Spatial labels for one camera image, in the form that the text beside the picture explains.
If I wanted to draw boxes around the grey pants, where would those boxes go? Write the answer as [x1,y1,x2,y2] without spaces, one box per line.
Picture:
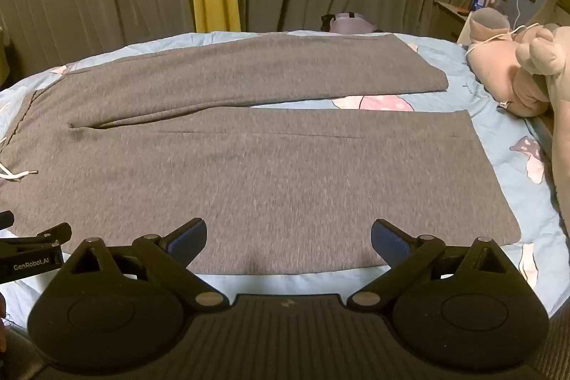
[0,33,522,276]

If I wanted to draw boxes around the wooden nightstand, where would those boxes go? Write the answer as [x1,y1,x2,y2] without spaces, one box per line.
[434,1,473,45]

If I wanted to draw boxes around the light blue printed bed sheet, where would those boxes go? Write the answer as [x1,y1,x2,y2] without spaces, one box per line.
[0,30,570,318]

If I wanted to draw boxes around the lavender bag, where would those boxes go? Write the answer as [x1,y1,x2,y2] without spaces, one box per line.
[321,11,379,35]

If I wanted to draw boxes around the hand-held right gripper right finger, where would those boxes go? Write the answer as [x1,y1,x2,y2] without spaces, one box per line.
[345,218,506,309]

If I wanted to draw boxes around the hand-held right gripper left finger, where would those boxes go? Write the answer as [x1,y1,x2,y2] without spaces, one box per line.
[67,217,230,309]

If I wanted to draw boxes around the beige plush toy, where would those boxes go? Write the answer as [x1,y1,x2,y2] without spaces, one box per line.
[515,23,570,196]

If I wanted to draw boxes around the white cable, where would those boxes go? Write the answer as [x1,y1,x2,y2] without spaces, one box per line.
[465,0,542,61]

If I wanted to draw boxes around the pink plush toy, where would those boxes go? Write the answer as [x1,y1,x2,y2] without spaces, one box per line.
[465,8,553,118]

